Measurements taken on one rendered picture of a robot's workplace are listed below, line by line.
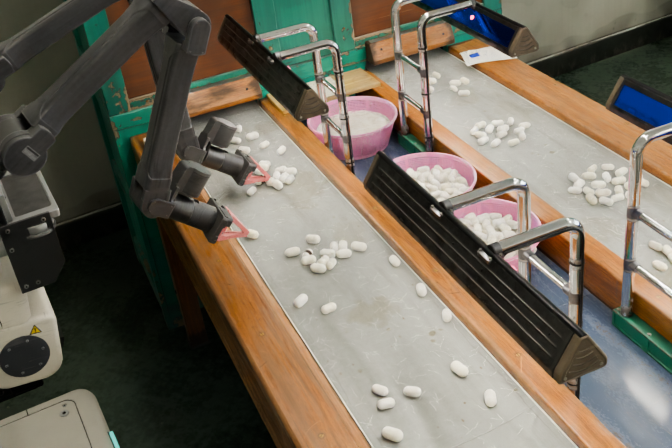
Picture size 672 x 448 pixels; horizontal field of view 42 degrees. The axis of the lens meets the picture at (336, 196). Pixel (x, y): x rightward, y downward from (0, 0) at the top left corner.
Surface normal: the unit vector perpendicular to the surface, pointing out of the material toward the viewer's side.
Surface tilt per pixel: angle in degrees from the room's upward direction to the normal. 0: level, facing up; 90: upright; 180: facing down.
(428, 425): 0
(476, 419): 0
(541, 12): 90
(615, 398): 0
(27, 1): 90
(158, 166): 89
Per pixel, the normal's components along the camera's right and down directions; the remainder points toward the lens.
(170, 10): 0.55, 0.48
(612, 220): -0.12, -0.85
